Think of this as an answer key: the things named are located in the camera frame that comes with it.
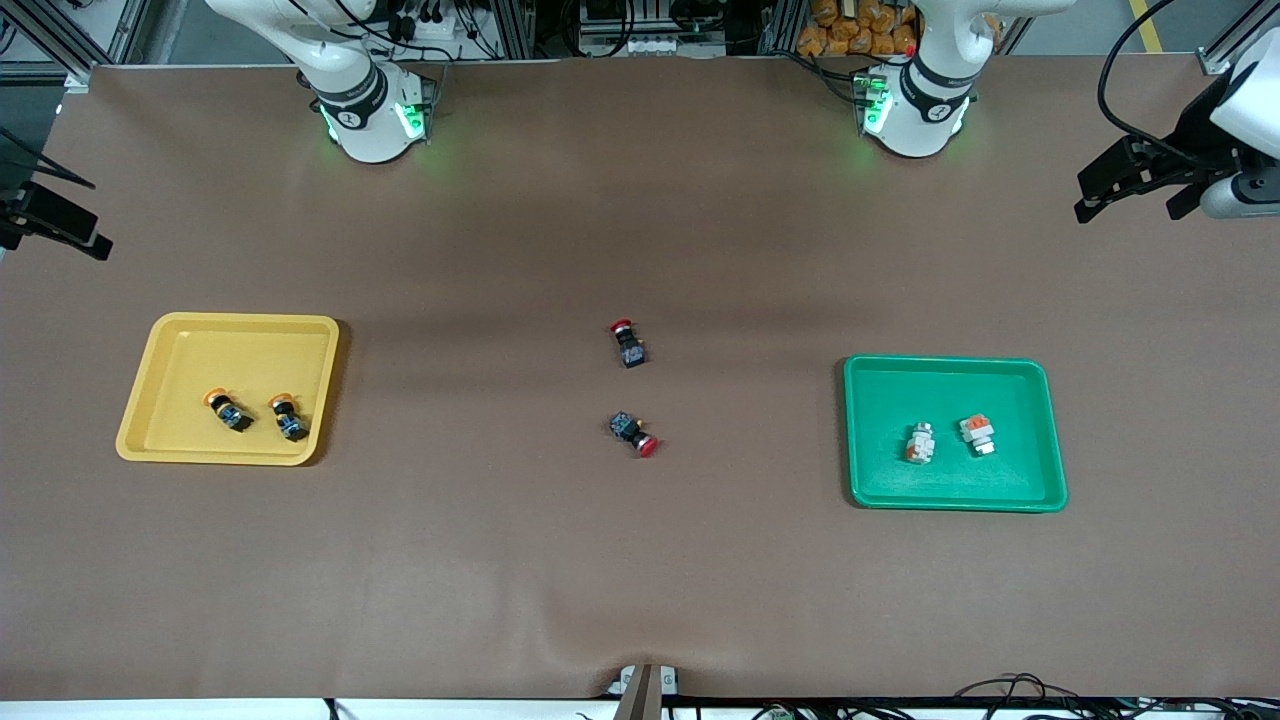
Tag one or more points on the white orange push button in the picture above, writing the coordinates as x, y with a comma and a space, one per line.
977, 432
920, 443

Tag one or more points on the green plastic tray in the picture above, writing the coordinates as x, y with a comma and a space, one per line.
955, 390

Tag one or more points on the red cap push button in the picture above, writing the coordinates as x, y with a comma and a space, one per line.
628, 428
630, 350

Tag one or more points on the orange cap push button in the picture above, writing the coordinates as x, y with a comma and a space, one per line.
291, 422
232, 413

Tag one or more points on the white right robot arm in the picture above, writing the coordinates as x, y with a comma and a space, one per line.
365, 130

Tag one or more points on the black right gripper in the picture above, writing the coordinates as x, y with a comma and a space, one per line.
14, 170

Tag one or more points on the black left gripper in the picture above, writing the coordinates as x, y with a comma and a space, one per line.
1192, 146

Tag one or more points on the yellow plastic tray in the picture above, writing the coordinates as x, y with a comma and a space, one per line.
230, 360

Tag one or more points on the pile of orange bags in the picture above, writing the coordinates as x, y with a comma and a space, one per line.
855, 30

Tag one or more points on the aluminium rack post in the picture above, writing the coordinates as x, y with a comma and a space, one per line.
515, 30
778, 25

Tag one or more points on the aluminium frame post with bracket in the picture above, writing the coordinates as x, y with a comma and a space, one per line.
76, 80
1215, 63

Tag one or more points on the white power strip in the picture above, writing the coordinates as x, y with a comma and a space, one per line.
640, 46

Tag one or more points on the brown table mat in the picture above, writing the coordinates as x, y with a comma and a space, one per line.
640, 560

